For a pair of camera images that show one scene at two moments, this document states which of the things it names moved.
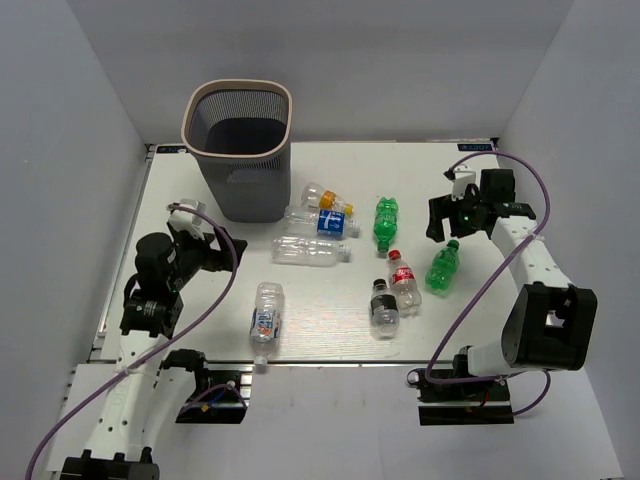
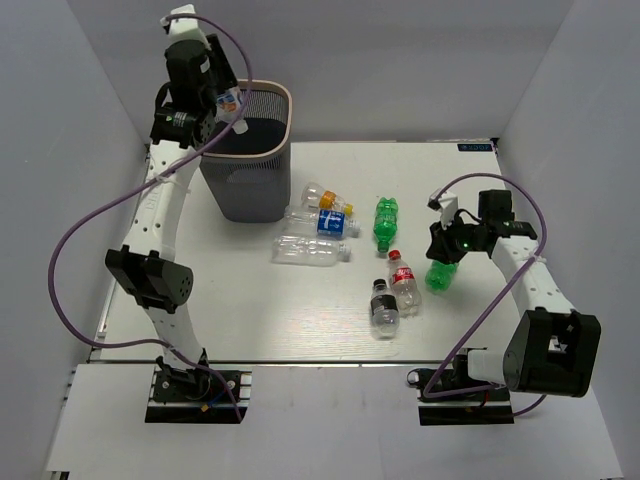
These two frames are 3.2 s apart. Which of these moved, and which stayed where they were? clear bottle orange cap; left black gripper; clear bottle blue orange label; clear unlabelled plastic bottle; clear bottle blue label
Moved: left black gripper; clear bottle blue orange label
Stayed: clear bottle orange cap; clear unlabelled plastic bottle; clear bottle blue label
